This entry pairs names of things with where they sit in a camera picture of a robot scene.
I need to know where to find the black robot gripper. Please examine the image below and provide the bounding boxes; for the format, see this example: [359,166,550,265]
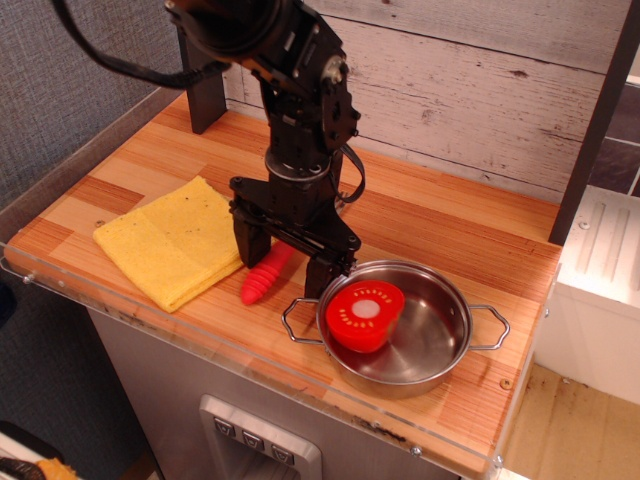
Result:
[230,172,361,299]

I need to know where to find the red handled metal fork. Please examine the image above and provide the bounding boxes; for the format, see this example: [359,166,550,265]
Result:
[240,187,351,306]

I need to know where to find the stainless steel pot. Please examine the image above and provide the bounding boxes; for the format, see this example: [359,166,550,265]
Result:
[281,259,511,400]

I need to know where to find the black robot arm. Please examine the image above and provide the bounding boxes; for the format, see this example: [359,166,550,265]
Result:
[166,1,362,298]

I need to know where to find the yellow folded cloth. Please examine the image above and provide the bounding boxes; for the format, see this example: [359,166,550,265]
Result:
[93,176,242,313]

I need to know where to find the red toy tomato half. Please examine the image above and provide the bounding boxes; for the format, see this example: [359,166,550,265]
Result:
[324,280,405,354]

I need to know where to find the clear acrylic edge guard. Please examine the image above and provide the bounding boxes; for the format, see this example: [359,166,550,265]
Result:
[1,248,503,479]

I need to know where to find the grey toy kitchen cabinet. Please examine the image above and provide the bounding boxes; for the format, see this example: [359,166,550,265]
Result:
[90,311,456,479]

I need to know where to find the silver dispenser button panel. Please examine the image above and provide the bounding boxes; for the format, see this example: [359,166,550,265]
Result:
[199,394,323,479]

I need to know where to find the white toy sink unit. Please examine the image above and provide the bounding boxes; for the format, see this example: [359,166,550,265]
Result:
[534,187,639,403]

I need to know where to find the orange object bottom left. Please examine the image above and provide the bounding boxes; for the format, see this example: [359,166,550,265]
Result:
[35,458,79,480]

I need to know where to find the dark left upright post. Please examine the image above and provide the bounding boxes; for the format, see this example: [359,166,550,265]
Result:
[177,30,227,134]

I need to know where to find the dark upright post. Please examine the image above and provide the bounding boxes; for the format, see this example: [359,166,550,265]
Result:
[548,0,639,246]
[177,30,227,134]

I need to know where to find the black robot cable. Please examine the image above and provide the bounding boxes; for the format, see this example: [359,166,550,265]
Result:
[49,0,367,204]

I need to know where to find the dark right upright post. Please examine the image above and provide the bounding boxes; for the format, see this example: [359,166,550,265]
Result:
[548,0,639,246]

